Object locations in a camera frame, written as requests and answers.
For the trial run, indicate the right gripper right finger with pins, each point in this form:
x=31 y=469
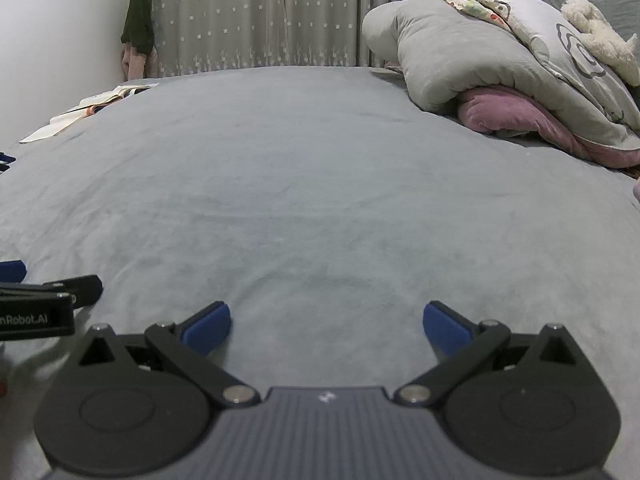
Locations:
x=488 y=364

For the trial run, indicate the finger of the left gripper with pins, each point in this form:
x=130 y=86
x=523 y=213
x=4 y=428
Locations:
x=11 y=271
x=79 y=292

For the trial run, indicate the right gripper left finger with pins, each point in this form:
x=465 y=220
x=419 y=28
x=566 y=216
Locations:
x=166 y=365

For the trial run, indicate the dark hanging clothes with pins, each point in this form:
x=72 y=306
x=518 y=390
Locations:
x=138 y=27

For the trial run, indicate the open book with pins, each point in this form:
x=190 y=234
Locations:
x=85 y=108

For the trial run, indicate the grey bed sheet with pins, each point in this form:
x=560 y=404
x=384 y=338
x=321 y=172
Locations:
x=327 y=210

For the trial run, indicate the lilac folded garment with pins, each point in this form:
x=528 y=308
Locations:
x=636 y=190

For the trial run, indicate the pink blanket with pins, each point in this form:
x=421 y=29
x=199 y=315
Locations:
x=506 y=112

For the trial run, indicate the grey folded duvet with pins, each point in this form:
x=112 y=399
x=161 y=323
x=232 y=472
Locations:
x=443 y=52

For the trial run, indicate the grey star curtain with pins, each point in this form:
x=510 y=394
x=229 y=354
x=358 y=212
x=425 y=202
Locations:
x=198 y=36

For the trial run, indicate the grey patterned pillow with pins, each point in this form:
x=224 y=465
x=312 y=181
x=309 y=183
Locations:
x=556 y=45

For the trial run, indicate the cream plush toy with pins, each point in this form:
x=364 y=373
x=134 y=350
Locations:
x=602 y=40

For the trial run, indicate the floral patterned cloth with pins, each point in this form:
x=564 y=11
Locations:
x=477 y=10

